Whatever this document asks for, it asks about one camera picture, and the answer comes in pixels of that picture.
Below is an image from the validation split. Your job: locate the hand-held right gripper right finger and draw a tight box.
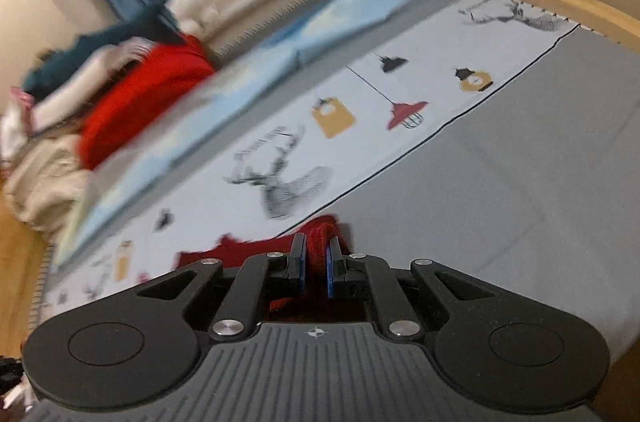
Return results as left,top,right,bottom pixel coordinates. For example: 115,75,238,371
325,237,502,343

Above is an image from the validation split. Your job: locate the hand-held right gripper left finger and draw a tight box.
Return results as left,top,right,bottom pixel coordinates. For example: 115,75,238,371
137,233,307,344

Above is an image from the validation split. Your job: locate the dark red knitted sweater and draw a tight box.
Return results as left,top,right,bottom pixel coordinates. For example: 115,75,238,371
175,215,352,324

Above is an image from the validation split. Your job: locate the grey printed bed sheet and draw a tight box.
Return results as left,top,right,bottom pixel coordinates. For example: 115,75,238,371
30,0,640,403

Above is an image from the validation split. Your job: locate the folded red blanket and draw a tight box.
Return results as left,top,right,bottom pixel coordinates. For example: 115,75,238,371
79,33,217,171

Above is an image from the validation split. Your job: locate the light blue quilt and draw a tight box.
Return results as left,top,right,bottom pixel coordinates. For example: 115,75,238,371
52,0,447,267

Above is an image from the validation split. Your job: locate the folded cream blanket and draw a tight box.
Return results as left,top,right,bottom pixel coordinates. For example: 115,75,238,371
2,122,103,234

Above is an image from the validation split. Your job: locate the folded white cloth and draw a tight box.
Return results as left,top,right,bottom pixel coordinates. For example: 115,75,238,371
30,47,151,134

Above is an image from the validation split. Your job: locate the dark teal shark plush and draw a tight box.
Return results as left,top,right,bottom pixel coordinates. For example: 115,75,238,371
22,0,179,97

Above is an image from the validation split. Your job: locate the white and pink garment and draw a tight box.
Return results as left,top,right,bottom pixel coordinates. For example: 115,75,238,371
0,85,37,164

